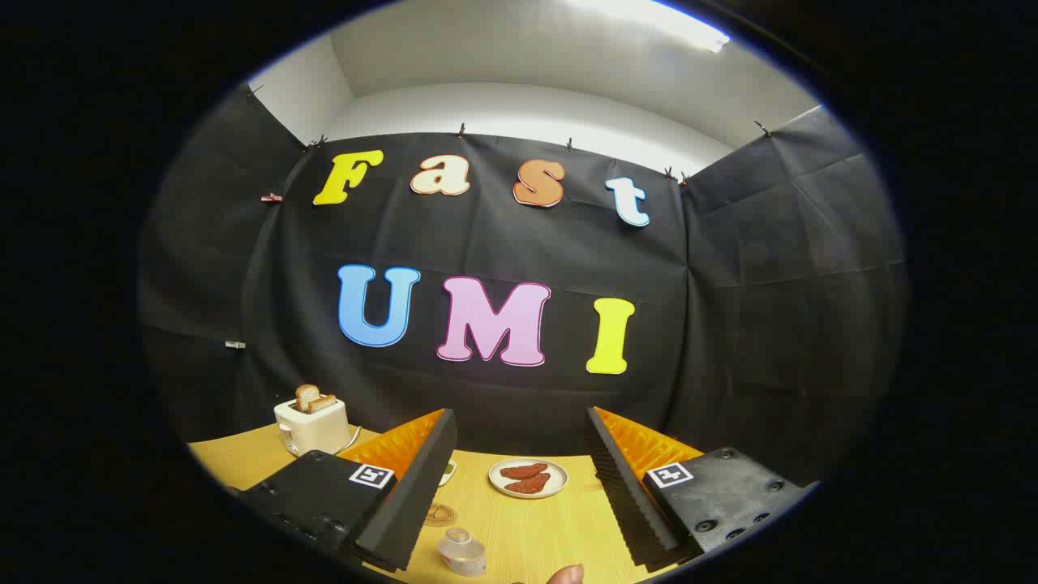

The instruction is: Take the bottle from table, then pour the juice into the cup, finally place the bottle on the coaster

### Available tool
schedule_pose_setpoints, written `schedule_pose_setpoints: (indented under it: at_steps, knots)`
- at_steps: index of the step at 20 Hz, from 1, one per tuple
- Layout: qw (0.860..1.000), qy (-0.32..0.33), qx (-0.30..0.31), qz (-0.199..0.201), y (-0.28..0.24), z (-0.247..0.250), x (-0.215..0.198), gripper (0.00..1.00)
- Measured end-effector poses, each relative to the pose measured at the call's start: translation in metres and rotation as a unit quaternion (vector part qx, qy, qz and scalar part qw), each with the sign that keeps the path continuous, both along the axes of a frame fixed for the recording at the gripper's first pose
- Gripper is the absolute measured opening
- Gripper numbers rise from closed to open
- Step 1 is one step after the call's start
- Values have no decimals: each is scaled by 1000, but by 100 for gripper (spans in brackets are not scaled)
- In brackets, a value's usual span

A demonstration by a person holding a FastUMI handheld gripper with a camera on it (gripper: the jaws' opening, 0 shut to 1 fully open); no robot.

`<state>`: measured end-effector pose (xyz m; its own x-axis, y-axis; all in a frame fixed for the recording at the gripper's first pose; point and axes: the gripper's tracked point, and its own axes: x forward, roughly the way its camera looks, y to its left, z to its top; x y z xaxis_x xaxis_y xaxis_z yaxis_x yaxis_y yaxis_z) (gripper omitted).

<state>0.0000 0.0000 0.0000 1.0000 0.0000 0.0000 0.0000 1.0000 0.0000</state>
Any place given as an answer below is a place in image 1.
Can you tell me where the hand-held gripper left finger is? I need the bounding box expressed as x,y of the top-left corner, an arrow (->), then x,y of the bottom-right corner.
235,408 -> 458,573

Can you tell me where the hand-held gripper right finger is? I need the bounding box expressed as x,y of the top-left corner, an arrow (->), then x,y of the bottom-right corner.
586,406 -> 820,569

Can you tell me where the clear juice bottle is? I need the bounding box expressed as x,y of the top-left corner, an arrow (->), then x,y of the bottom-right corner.
438,527 -> 487,578

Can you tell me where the white plate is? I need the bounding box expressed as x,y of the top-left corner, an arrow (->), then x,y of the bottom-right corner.
489,458 -> 568,498

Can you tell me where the wooden table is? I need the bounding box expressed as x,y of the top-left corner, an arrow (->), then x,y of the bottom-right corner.
188,422 -> 684,584

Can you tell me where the cream toaster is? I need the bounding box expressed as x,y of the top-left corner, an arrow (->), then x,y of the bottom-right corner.
274,395 -> 351,457

